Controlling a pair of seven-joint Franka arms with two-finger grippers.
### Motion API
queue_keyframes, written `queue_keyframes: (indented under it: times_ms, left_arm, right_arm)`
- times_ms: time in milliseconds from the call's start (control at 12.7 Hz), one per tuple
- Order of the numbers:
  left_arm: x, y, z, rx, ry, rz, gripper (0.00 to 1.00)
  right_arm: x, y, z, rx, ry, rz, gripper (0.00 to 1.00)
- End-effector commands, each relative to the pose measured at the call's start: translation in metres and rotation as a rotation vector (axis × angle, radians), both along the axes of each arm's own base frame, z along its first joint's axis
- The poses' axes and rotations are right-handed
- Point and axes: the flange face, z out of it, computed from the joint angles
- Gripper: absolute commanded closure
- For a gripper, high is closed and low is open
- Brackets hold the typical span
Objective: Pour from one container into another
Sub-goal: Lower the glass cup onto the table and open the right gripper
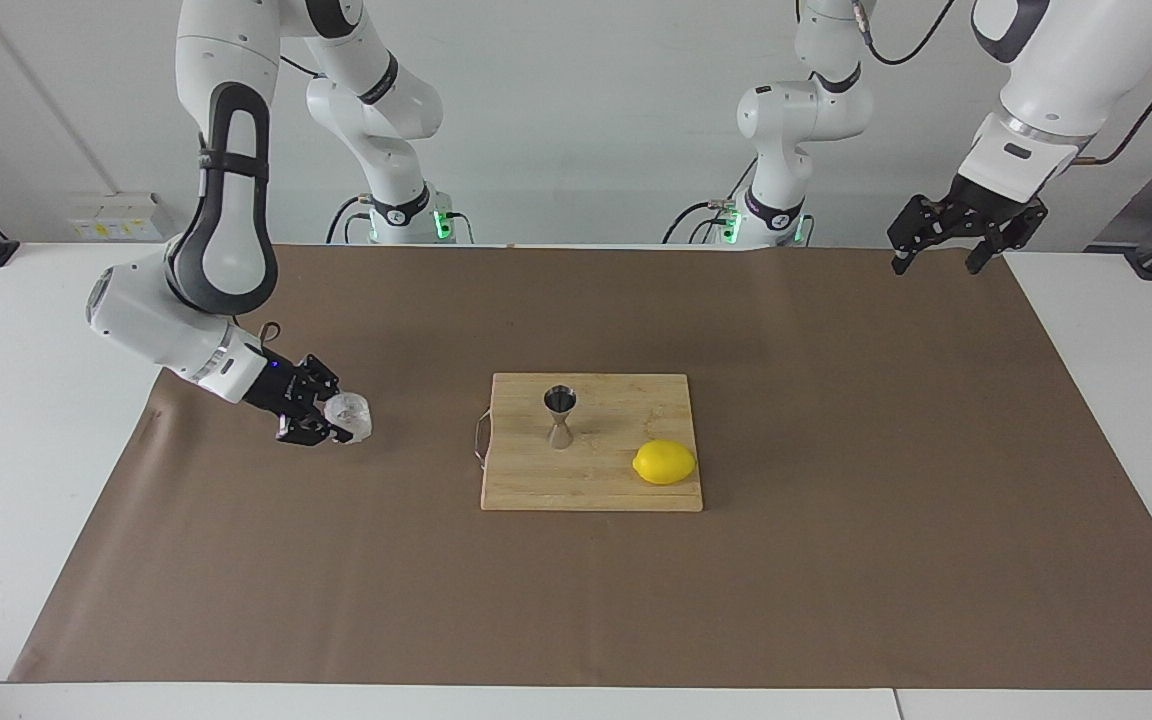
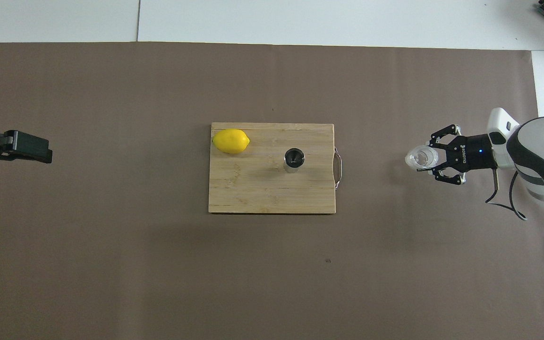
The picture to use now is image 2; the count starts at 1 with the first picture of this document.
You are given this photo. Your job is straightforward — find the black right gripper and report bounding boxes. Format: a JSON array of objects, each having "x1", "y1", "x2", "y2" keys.
[{"x1": 426, "y1": 124, "x2": 498, "y2": 186}]

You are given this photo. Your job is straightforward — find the clear glass cup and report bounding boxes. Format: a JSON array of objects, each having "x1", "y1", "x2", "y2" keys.
[{"x1": 404, "y1": 145, "x2": 439, "y2": 171}]

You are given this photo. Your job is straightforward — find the steel double jigger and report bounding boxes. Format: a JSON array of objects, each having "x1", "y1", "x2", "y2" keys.
[{"x1": 283, "y1": 147, "x2": 306, "y2": 174}]

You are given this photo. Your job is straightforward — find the wooden cutting board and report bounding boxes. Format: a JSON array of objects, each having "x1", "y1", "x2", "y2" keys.
[{"x1": 208, "y1": 122, "x2": 343, "y2": 215}]

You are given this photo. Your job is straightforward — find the brown paper table mat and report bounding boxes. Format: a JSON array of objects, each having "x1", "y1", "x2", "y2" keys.
[{"x1": 0, "y1": 42, "x2": 544, "y2": 340}]

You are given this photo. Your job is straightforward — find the yellow lemon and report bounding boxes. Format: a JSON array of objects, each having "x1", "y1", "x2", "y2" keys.
[{"x1": 212, "y1": 128, "x2": 251, "y2": 154}]

